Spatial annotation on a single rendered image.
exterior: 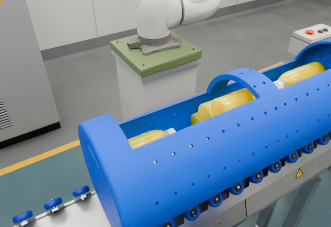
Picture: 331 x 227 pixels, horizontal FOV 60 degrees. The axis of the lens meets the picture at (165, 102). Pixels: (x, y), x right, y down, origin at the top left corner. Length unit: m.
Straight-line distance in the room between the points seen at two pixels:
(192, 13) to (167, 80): 0.31
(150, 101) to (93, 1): 2.38
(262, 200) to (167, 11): 0.80
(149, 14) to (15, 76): 1.25
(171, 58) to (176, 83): 0.16
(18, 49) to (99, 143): 1.63
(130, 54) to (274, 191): 0.78
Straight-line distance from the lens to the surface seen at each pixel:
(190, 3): 1.30
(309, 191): 1.45
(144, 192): 0.57
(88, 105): 2.76
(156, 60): 1.23
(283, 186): 1.02
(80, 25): 3.58
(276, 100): 0.75
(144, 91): 1.27
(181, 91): 1.39
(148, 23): 1.25
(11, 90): 2.26
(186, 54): 1.27
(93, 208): 0.85
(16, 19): 2.07
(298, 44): 1.45
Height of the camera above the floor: 1.63
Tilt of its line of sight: 37 degrees down
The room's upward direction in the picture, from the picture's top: straight up
